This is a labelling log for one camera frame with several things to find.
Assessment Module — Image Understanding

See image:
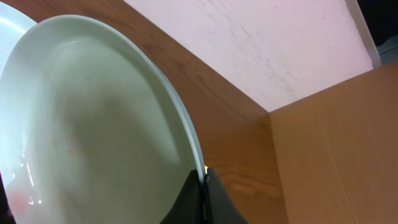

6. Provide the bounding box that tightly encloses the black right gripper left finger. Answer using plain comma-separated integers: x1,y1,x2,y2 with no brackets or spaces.
160,170,203,224

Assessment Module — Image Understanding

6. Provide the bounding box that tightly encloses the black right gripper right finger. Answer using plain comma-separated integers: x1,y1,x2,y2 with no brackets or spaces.
205,168,248,224

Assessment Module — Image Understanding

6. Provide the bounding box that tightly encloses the pale green plate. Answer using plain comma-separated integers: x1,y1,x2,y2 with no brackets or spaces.
1,15,204,223

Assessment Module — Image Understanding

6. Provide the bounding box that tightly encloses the light blue plate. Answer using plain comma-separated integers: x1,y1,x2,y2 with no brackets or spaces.
0,2,36,74

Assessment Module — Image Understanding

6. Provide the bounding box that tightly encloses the brown cardboard box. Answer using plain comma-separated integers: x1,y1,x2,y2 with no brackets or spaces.
270,62,397,223

